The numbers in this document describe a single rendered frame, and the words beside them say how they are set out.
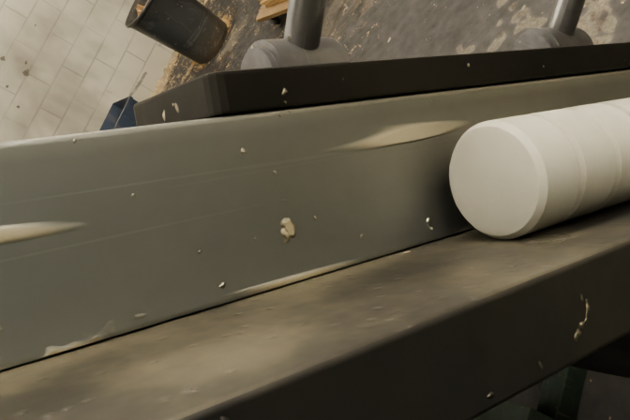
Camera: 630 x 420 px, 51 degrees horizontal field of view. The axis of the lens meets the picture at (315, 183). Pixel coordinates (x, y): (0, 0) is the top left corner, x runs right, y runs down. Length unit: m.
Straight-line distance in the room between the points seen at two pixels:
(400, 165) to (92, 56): 5.93
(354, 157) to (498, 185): 0.04
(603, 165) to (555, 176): 0.02
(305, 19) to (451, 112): 0.05
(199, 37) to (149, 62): 1.10
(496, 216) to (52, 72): 5.86
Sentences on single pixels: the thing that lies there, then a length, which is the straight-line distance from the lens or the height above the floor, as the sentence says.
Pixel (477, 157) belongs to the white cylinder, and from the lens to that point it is 0.17.
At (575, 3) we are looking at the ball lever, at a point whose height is 1.39.
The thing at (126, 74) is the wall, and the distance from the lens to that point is 6.15.
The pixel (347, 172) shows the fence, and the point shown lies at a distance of 0.16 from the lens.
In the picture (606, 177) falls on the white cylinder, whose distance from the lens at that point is 0.18.
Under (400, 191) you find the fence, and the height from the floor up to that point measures 1.44.
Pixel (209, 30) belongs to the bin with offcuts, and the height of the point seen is 0.14.
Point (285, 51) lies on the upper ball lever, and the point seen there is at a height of 1.48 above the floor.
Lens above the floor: 1.55
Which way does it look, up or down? 30 degrees down
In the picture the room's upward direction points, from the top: 60 degrees counter-clockwise
